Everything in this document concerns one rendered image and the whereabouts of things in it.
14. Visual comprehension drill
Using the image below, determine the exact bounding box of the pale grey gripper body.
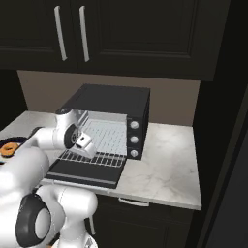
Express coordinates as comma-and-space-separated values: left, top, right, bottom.
71, 141, 98, 160

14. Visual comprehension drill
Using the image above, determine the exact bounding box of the black toaster oven door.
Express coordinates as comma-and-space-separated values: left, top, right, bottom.
45, 157, 129, 190

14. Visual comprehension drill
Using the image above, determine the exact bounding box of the black toaster oven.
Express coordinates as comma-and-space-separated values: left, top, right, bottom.
55, 82, 151, 161

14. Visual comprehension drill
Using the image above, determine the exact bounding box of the dark round plate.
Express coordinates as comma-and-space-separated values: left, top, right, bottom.
0, 136, 31, 163

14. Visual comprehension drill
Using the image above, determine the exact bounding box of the orange bagel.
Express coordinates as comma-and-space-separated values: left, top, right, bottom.
0, 142, 20, 158

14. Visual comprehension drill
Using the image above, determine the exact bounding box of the dark base cupboard door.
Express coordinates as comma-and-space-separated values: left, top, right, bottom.
86, 214, 171, 248

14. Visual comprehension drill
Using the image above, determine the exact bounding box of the dark drawer front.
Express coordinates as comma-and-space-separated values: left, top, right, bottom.
94, 193, 196, 229

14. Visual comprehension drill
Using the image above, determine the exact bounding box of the dark tall cupboard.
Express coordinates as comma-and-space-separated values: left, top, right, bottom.
185, 0, 248, 248

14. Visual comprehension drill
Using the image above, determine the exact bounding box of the white wire oven rack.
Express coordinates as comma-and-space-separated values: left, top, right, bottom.
59, 119, 128, 169

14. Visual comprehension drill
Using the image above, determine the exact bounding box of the white drawer handle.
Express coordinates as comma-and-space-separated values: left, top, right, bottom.
117, 197, 150, 208

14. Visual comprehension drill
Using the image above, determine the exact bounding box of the white base cupboard handle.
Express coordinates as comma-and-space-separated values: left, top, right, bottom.
88, 215, 97, 236

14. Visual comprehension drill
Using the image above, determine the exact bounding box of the dark wall cupboard door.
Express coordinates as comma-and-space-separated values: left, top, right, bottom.
0, 0, 78, 71
71, 0, 224, 81

